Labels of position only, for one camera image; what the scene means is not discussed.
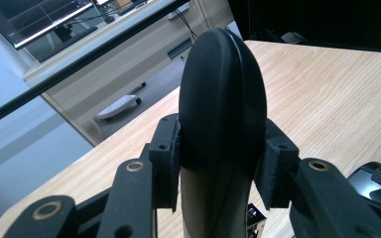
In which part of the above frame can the black stapler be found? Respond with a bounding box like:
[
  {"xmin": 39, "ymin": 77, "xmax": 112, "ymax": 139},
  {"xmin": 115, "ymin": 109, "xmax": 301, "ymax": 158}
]
[{"xmin": 178, "ymin": 27, "xmax": 381, "ymax": 238}]

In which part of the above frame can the black computer monitor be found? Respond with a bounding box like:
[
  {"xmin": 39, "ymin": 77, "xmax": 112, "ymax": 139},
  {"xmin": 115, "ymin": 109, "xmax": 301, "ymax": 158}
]
[{"xmin": 0, "ymin": 0, "xmax": 99, "ymax": 63}]

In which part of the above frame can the black metal rail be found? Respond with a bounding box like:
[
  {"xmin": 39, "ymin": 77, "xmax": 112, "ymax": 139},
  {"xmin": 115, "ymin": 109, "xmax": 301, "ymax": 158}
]
[{"xmin": 0, "ymin": 0, "xmax": 191, "ymax": 132}]

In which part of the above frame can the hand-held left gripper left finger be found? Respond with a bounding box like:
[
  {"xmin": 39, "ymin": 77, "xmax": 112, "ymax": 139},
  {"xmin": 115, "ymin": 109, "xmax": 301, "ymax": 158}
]
[{"xmin": 148, "ymin": 113, "xmax": 182, "ymax": 213}]

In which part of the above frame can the black curtain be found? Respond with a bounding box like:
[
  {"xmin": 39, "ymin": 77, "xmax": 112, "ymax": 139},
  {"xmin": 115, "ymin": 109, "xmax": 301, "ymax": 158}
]
[{"xmin": 227, "ymin": 0, "xmax": 381, "ymax": 55}]

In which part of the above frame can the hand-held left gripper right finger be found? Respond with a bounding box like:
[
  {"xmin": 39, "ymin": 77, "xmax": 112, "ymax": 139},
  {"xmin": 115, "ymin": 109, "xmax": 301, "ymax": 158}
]
[{"xmin": 254, "ymin": 118, "xmax": 301, "ymax": 211}]

